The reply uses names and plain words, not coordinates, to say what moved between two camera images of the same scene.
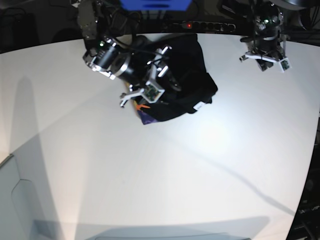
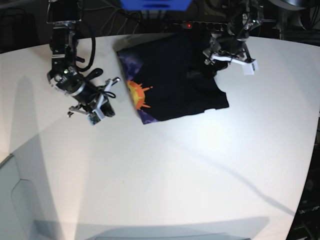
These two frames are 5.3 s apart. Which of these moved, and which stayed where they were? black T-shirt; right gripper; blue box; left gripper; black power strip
Moved: black T-shirt; left gripper; right gripper
Stayed: black power strip; blue box
